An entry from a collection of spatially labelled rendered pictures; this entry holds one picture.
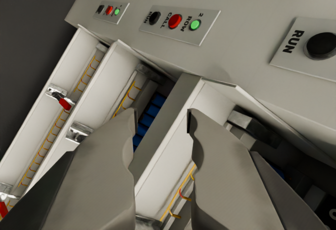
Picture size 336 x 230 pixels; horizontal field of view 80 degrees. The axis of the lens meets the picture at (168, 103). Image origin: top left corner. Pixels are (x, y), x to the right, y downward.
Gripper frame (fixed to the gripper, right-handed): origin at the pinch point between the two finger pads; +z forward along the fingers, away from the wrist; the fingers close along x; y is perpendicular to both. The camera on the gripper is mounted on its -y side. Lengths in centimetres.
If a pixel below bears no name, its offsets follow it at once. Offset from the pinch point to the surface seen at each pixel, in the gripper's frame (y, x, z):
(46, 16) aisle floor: 1, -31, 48
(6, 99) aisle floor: 21, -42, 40
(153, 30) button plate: -2.1, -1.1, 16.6
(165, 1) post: -5.3, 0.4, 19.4
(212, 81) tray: -0.1, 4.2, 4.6
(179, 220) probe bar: 13.3, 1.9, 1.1
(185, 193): 11.2, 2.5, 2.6
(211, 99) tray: 2.4, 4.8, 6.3
